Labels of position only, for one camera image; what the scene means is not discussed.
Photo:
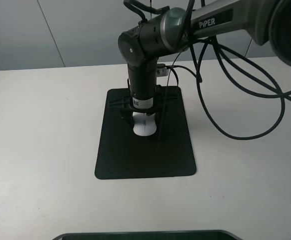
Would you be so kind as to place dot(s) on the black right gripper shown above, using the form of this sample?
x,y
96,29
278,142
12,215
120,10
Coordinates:
x,y
120,99

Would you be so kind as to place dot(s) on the white wireless computer mouse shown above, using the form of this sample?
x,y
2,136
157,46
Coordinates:
x,y
144,125

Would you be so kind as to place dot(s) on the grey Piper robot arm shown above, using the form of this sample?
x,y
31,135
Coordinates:
x,y
166,31

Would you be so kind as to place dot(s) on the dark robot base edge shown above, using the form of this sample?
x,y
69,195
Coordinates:
x,y
152,235

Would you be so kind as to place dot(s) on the black rectangular mouse pad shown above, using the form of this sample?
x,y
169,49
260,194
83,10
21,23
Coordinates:
x,y
124,155

